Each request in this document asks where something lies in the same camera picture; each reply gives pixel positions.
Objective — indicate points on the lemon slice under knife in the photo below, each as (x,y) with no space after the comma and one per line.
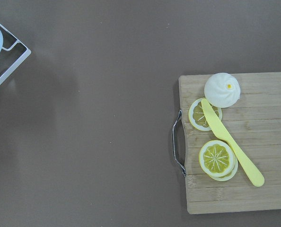
(196,116)

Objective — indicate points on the white toy bun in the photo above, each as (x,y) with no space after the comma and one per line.
(222,90)

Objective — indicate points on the bottom lemon slice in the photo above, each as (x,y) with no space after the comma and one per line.
(229,175)

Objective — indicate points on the wooden cutting board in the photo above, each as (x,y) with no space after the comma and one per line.
(254,121)

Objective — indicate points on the white wire cup rack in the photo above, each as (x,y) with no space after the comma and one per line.
(12,54)

